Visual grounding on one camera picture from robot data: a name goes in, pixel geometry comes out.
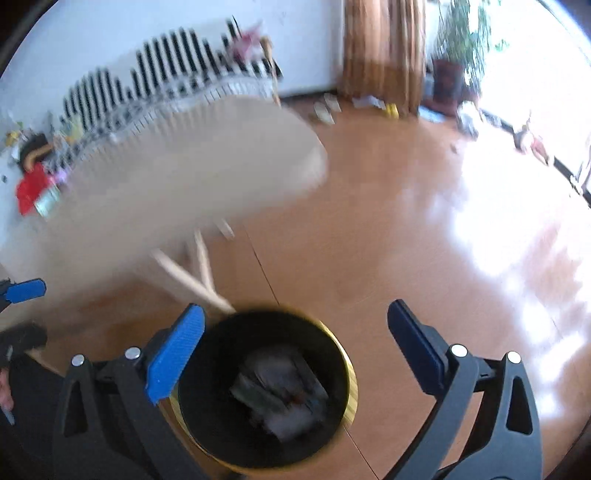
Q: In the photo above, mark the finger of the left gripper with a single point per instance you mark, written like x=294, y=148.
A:
x=14, y=293

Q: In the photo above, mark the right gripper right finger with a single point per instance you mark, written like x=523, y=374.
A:
x=484, y=424

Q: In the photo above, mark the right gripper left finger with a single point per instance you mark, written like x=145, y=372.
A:
x=107, y=423

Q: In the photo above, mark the black gold trash bin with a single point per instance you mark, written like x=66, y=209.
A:
x=267, y=388

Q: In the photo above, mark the red plastic chair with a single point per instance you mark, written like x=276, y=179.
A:
x=31, y=187

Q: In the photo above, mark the picture book on sofa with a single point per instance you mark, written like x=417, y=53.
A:
x=72, y=129

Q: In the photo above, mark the black white striped sofa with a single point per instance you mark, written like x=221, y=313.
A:
x=181, y=66

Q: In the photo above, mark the pink cartoon cushion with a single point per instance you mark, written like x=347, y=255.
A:
x=250, y=44

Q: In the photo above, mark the yellow toy on floor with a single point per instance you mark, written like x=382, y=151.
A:
x=392, y=111

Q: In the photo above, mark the slippers on floor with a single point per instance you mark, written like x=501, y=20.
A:
x=326, y=109

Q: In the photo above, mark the potted plant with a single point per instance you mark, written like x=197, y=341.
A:
x=468, y=32

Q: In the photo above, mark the brown curtain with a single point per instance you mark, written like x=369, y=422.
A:
x=384, y=51

